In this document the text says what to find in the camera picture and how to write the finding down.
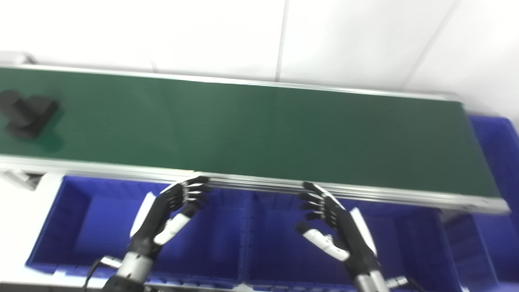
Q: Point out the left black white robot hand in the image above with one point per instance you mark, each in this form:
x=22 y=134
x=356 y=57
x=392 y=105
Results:
x=162 y=211

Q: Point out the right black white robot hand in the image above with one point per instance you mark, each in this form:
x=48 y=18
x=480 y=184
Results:
x=344 y=231

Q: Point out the black cylinder-on-block part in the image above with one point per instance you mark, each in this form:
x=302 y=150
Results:
x=30 y=115

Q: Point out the right black silver robot arm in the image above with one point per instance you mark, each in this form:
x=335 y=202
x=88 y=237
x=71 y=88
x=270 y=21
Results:
x=371 y=282

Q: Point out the left black silver robot arm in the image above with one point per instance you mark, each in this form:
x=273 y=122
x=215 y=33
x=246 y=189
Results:
x=131 y=269

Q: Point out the blue plastic bin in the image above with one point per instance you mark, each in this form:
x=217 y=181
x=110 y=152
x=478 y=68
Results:
x=279 y=255
x=500 y=170
x=101 y=227

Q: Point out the aluminium conveyor support leg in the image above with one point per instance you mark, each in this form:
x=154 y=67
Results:
x=22 y=178

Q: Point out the green conveyor belt aluminium frame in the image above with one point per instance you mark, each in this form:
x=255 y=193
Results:
x=259 y=129

